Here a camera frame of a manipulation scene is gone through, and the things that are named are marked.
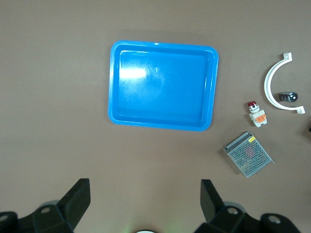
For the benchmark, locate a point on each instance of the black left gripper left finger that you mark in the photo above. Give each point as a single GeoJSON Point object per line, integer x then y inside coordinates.
{"type": "Point", "coordinates": [70, 206]}

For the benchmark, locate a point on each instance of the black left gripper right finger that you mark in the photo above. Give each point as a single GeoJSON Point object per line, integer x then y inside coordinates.
{"type": "Point", "coordinates": [213, 211]}

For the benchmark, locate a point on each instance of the metal mesh power supply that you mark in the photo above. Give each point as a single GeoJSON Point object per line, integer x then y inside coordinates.
{"type": "Point", "coordinates": [247, 155]}

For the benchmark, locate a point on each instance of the red button white orange base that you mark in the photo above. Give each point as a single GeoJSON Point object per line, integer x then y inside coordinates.
{"type": "Point", "coordinates": [257, 117]}

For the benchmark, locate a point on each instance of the black cylindrical component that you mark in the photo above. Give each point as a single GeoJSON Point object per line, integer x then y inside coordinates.
{"type": "Point", "coordinates": [288, 97]}

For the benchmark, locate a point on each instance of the blue plastic tray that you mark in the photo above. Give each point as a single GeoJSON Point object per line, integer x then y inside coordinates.
{"type": "Point", "coordinates": [162, 85]}

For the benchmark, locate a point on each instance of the white semicircular pipe clamp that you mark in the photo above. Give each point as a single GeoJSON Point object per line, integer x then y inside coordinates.
{"type": "Point", "coordinates": [267, 83]}

